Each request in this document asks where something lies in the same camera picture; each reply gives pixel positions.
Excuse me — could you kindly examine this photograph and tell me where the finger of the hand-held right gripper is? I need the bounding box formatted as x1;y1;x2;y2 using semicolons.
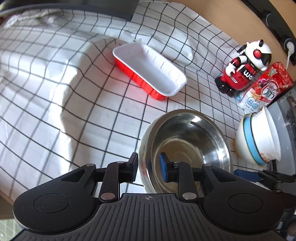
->
233;170;296;189

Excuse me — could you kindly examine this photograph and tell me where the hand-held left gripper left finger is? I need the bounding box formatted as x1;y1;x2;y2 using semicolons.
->
61;152;139;202

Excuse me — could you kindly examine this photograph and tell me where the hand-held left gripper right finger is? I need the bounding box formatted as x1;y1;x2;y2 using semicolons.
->
159;152;239;201

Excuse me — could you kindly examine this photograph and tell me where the blue bowl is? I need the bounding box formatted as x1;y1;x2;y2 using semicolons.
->
243;113;266;166

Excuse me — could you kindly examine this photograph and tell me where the stainless steel bowl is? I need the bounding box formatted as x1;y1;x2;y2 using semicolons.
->
140;109;234;194

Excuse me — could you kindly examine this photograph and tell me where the white deep bowl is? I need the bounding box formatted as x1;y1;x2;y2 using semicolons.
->
251;107;282;163

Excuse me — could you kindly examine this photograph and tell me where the red rectangular tray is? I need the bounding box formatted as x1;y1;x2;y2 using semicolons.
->
112;42;187;101

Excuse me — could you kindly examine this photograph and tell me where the red cereal bag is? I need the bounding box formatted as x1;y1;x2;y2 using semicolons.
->
236;61;294;115

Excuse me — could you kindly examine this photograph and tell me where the red white robot toy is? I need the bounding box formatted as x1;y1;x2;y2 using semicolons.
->
215;40;272;97

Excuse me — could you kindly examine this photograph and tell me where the white black checkered tablecloth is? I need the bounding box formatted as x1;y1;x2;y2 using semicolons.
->
0;0;296;202

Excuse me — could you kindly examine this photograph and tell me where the white power plug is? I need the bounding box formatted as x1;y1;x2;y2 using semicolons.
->
285;42;296;56

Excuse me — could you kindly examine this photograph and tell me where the black wall power strip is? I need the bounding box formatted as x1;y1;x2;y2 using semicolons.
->
255;0;296;50

